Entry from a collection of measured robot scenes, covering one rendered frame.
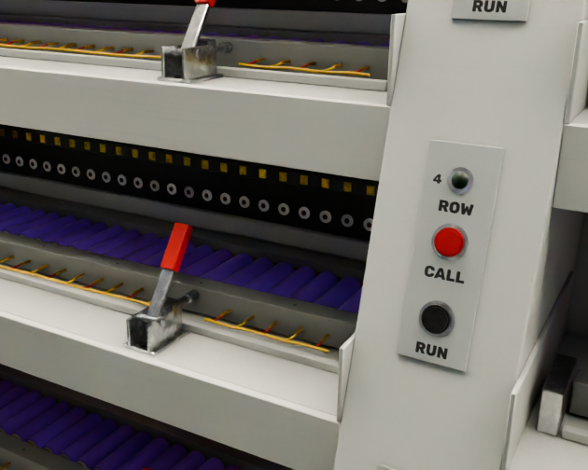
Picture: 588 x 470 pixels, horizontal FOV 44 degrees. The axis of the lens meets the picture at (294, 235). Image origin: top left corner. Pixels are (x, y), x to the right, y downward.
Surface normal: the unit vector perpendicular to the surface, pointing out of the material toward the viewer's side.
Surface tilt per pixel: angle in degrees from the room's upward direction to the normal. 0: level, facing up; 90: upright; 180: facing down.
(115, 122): 106
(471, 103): 90
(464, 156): 90
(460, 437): 90
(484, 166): 90
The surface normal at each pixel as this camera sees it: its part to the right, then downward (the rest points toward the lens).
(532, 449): 0.01, -0.94
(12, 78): -0.48, 0.29
